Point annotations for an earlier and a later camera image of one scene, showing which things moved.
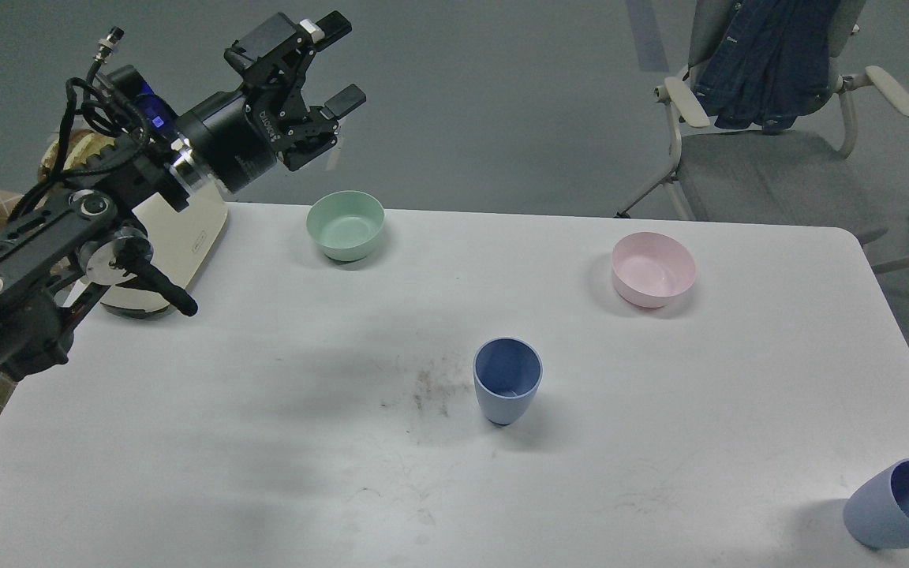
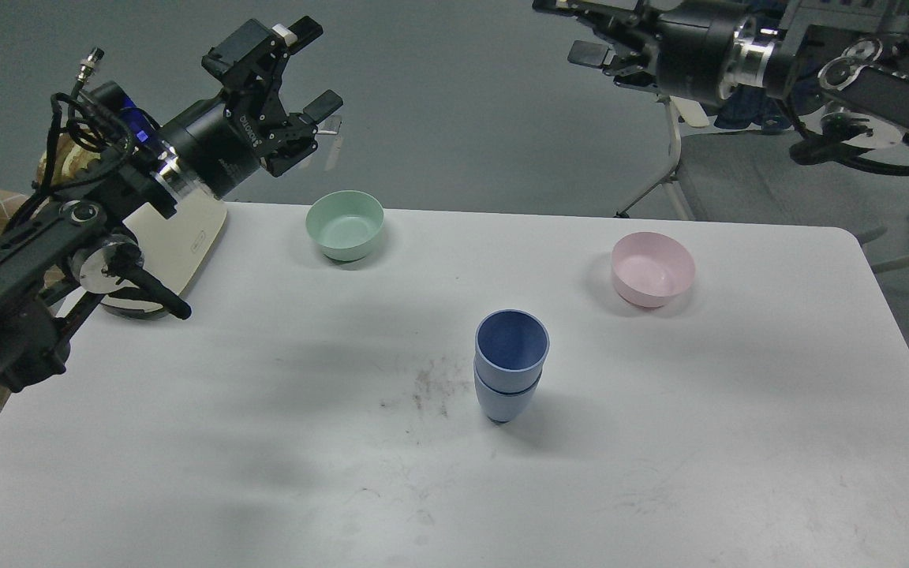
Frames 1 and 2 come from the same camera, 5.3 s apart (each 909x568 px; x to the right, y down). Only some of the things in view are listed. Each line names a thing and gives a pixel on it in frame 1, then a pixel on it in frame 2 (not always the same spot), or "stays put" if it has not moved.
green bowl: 345,224 stays put
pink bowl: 651,270 stays put
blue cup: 899,507 to 511,348
